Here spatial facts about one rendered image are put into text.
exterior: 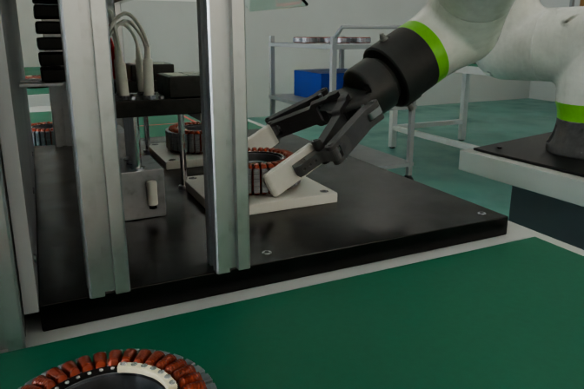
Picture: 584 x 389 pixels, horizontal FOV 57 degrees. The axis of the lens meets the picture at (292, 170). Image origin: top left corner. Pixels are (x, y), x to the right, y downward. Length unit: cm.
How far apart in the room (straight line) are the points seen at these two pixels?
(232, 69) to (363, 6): 663
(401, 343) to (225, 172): 19
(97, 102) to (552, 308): 39
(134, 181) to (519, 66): 73
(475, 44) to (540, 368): 46
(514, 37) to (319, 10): 573
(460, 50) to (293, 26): 585
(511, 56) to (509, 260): 57
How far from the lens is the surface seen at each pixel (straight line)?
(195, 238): 54
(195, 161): 82
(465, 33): 74
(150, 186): 58
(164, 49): 607
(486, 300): 48
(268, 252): 50
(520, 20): 107
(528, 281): 53
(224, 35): 43
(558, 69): 105
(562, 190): 95
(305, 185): 67
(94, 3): 40
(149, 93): 59
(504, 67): 108
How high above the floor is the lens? 96
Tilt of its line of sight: 14 degrees down
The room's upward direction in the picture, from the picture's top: straight up
